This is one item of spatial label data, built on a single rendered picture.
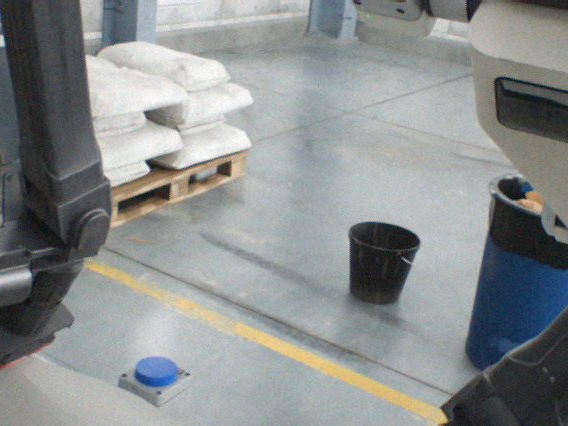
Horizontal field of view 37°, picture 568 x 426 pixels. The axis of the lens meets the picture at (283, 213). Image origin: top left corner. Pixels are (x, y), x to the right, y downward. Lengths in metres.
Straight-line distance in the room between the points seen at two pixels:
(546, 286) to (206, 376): 1.15
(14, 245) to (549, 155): 0.59
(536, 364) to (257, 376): 2.32
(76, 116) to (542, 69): 0.47
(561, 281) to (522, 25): 2.01
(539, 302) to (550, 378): 2.37
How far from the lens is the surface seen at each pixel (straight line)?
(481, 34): 0.94
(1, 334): 0.90
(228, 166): 4.56
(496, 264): 2.96
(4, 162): 1.05
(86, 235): 0.79
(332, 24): 9.55
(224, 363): 2.90
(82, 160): 0.76
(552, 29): 0.94
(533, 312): 2.95
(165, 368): 1.25
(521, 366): 0.58
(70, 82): 0.72
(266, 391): 2.78
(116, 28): 7.03
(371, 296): 3.41
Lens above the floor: 1.52
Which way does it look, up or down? 21 degrees down
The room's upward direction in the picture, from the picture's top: 7 degrees clockwise
